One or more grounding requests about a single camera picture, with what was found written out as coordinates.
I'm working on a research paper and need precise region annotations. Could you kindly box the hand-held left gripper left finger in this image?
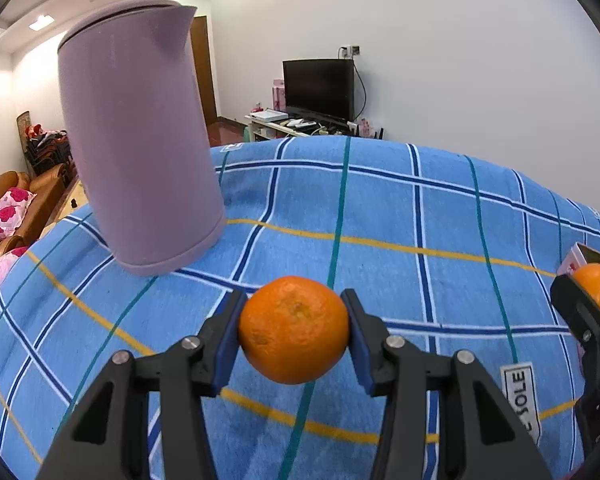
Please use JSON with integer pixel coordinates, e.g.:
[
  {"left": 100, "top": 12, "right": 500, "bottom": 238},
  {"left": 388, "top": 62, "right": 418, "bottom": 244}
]
[{"left": 35, "top": 289, "right": 249, "bottom": 480}]

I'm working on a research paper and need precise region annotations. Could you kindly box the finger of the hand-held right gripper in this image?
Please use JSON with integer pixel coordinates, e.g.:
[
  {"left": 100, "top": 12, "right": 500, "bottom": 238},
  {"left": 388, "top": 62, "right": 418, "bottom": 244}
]
[{"left": 550, "top": 274, "right": 600, "bottom": 356}]

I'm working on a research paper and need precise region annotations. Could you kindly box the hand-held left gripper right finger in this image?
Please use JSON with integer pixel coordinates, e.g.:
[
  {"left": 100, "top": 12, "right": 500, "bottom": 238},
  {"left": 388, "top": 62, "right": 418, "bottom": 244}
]
[{"left": 340, "top": 288, "right": 553, "bottom": 480}]

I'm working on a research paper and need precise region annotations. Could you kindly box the orange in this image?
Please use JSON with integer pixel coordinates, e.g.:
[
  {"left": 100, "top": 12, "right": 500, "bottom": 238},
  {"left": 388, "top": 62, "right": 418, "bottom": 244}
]
[
  {"left": 237, "top": 276, "right": 351, "bottom": 385},
  {"left": 572, "top": 263, "right": 600, "bottom": 317}
]

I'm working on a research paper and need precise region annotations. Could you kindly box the blue plaid blanket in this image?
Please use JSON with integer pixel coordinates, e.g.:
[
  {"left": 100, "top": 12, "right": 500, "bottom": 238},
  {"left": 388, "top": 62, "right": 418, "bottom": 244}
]
[{"left": 0, "top": 136, "right": 600, "bottom": 480}]

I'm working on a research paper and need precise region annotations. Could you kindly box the white television stand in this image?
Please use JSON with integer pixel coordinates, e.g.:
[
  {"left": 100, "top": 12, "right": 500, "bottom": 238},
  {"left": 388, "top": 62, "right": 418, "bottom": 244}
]
[{"left": 244, "top": 112, "right": 386, "bottom": 142}]

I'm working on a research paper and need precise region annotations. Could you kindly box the purple kettle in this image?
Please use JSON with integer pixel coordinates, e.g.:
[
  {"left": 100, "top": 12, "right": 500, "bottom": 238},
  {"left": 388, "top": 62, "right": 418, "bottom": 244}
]
[{"left": 56, "top": 0, "right": 227, "bottom": 277}]

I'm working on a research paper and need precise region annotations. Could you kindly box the brown leather sofa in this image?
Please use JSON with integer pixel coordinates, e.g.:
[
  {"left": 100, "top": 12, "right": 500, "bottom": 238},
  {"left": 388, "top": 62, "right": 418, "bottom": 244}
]
[{"left": 0, "top": 162, "right": 68, "bottom": 261}]

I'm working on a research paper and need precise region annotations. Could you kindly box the stack of dark chairs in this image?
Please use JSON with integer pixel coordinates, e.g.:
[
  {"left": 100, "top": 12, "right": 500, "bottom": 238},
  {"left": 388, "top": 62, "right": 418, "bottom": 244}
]
[{"left": 17, "top": 111, "right": 73, "bottom": 181}]

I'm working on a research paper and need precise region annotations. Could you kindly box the black television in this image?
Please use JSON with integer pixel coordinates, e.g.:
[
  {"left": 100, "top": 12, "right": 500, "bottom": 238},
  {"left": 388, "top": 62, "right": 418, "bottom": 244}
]
[{"left": 282, "top": 58, "right": 356, "bottom": 122}]

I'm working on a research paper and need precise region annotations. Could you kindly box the brown wooden door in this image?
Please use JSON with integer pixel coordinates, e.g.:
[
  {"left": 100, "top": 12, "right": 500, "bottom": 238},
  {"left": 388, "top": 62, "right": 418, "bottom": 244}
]
[{"left": 190, "top": 16, "right": 218, "bottom": 128}]

